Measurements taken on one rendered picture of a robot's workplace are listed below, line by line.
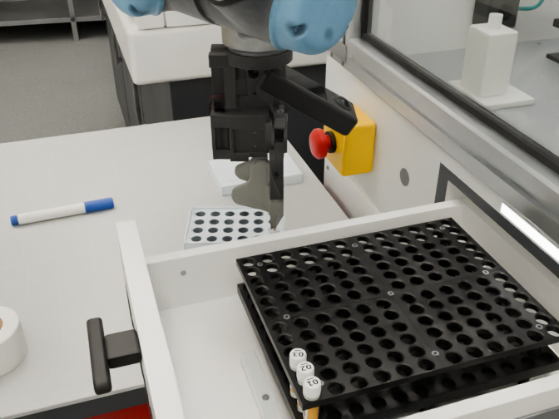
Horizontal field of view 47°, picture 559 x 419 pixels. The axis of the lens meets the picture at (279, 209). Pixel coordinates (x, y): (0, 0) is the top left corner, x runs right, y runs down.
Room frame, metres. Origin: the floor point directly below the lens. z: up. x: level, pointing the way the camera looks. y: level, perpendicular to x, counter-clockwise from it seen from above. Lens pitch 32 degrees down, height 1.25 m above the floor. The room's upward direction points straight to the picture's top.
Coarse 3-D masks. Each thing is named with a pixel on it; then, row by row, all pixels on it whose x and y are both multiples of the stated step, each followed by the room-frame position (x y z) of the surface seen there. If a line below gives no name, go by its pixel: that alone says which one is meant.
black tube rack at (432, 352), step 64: (256, 256) 0.47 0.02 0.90; (320, 256) 0.47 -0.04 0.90; (384, 256) 0.47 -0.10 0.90; (448, 256) 0.47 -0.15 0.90; (256, 320) 0.42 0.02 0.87; (320, 320) 0.42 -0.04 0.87; (384, 320) 0.38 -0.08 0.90; (448, 320) 0.42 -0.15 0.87; (512, 320) 0.38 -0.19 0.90; (384, 384) 0.32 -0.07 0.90; (448, 384) 0.35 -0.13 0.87
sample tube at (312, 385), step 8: (312, 376) 0.31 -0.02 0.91; (304, 384) 0.31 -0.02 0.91; (312, 384) 0.31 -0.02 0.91; (320, 384) 0.31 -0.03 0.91; (304, 392) 0.31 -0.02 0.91; (312, 392) 0.30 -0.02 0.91; (312, 400) 0.30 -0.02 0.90; (312, 408) 0.30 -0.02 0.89; (304, 416) 0.31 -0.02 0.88; (312, 416) 0.30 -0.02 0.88
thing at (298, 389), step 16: (240, 272) 0.45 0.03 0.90; (256, 272) 0.45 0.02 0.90; (256, 288) 0.43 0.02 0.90; (272, 288) 0.42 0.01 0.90; (256, 304) 0.40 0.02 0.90; (272, 304) 0.40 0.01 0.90; (288, 320) 0.38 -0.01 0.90; (272, 336) 0.37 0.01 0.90; (288, 336) 0.37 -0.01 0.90; (288, 368) 0.33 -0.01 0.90; (304, 400) 0.30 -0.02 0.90; (320, 400) 0.30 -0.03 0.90
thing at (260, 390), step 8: (248, 352) 0.40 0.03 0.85; (240, 360) 0.40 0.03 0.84; (248, 360) 0.39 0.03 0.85; (256, 360) 0.39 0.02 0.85; (248, 368) 0.38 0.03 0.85; (256, 368) 0.38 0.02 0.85; (248, 376) 0.38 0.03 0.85; (256, 376) 0.37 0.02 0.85; (264, 376) 0.37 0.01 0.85; (248, 384) 0.38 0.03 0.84; (256, 384) 0.37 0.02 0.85; (264, 384) 0.37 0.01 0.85; (256, 392) 0.36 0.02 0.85; (264, 392) 0.36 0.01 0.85; (256, 400) 0.35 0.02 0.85; (264, 400) 0.35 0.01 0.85; (272, 400) 0.35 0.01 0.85; (264, 408) 0.34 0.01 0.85; (272, 408) 0.34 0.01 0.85; (264, 416) 0.33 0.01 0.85; (272, 416) 0.33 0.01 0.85; (280, 416) 0.33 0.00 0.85
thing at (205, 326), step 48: (240, 240) 0.50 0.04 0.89; (288, 240) 0.51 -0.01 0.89; (480, 240) 0.54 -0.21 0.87; (192, 288) 0.48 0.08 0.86; (528, 288) 0.46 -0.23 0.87; (192, 336) 0.43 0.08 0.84; (240, 336) 0.43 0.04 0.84; (192, 384) 0.38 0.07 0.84; (240, 384) 0.38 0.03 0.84; (528, 384) 0.32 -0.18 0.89
